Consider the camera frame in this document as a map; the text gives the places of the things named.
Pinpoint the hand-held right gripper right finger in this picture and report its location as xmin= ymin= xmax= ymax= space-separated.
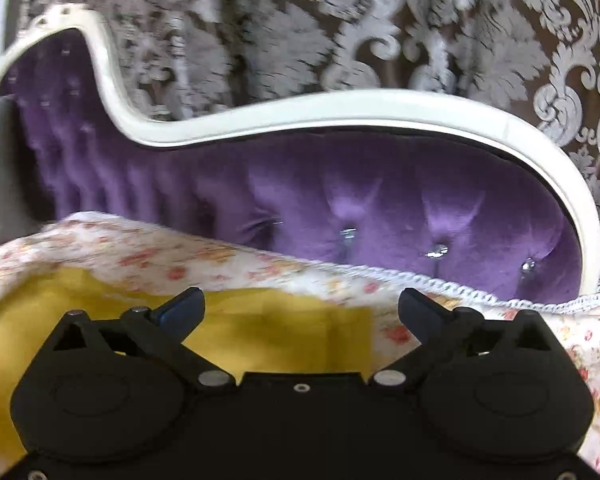
xmin=367 ymin=288 xmax=557 ymax=392

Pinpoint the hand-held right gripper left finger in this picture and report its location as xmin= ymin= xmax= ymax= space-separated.
xmin=45 ymin=287 xmax=239 ymax=394

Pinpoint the mustard yellow sweater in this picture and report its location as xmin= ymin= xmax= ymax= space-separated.
xmin=0 ymin=267 xmax=373 ymax=456

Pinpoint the floral printed blanket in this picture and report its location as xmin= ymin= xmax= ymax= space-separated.
xmin=0 ymin=210 xmax=600 ymax=480

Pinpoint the grey cushion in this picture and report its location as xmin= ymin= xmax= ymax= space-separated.
xmin=0 ymin=96 xmax=48 ymax=253

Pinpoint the brown silver damask curtain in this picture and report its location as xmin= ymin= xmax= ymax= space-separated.
xmin=5 ymin=0 xmax=600 ymax=241

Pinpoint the purple tufted sofa white frame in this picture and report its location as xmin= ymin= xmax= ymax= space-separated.
xmin=0 ymin=4 xmax=600 ymax=307

